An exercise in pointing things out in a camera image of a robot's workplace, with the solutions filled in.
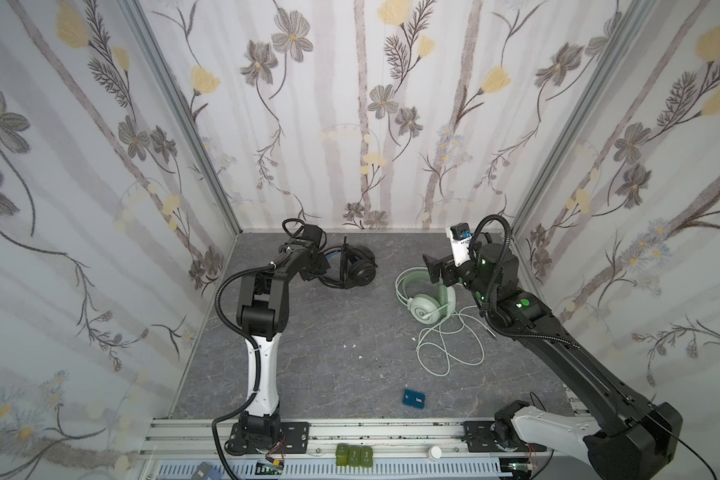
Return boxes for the green terminal block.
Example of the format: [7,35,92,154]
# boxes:
[335,444,374,469]

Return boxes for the small blue block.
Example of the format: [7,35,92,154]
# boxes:
[402,389,426,409]

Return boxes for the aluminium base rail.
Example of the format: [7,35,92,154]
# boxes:
[128,418,598,479]

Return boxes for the white round cap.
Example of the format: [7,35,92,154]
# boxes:
[427,445,443,462]

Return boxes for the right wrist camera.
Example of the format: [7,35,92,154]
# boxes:
[445,222,472,267]

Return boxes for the black blue headphones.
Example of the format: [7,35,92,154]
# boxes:
[318,237,378,290]

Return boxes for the mint green headphones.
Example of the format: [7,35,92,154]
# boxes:
[394,267,496,378]

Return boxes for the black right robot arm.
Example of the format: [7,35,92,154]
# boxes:
[423,214,683,479]

